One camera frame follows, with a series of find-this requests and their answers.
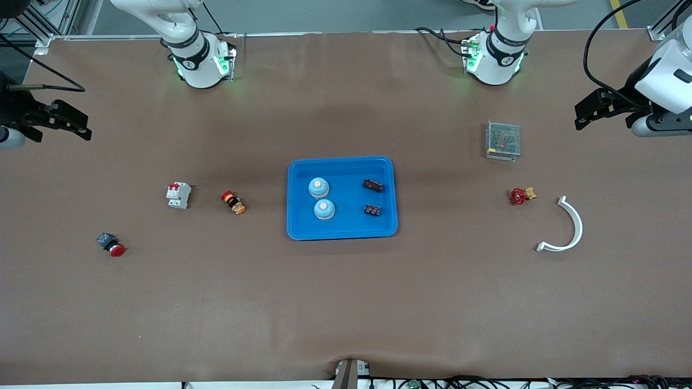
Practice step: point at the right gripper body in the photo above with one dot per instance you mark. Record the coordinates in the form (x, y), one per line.
(13, 106)

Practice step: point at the blue dome bell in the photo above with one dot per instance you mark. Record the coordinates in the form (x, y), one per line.
(324, 210)
(319, 187)

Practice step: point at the white circuit breaker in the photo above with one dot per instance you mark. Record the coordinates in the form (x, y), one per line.
(178, 195)

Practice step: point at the brown table cover mat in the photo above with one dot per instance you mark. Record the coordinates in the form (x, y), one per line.
(346, 302)

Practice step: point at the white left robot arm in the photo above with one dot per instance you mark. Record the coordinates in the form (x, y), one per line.
(497, 60)

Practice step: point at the small red orange push button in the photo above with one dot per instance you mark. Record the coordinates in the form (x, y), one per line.
(233, 203)

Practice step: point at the aluminium frame with bracket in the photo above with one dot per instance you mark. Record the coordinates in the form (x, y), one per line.
(657, 33)
(43, 43)

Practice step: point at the grey camera stand post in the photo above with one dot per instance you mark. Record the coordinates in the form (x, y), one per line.
(348, 375)

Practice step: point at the blue plastic tray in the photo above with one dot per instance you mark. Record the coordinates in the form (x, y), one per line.
(346, 221)

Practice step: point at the white curved plastic bracket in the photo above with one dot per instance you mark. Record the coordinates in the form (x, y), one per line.
(577, 224)

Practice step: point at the metal mesh power supply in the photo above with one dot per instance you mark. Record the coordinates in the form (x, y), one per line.
(503, 139)

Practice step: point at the dark brown electrolytic capacitor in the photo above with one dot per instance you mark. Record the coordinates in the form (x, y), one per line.
(373, 185)

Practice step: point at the black printed electrolytic capacitor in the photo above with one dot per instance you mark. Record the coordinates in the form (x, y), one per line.
(372, 209)

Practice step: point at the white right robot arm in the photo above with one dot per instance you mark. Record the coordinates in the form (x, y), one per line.
(195, 65)

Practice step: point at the red mushroom push button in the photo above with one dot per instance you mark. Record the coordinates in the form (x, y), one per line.
(116, 249)

